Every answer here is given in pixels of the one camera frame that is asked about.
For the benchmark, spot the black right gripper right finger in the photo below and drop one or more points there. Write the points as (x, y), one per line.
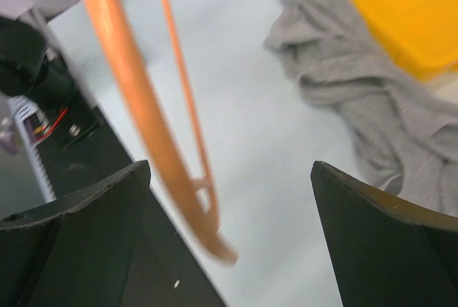
(385, 251)

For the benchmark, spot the orange wire hanger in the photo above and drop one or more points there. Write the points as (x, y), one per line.
(196, 199)

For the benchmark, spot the grey tank top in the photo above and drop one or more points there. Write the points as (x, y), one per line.
(405, 139)

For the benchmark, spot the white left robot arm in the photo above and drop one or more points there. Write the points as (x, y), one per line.
(27, 71)

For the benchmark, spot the white slotted cable duct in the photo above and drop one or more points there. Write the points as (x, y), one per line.
(25, 114)

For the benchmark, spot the yellow plastic tray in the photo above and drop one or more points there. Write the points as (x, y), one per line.
(419, 35)

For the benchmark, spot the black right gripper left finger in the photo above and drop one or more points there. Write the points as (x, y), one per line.
(76, 250)

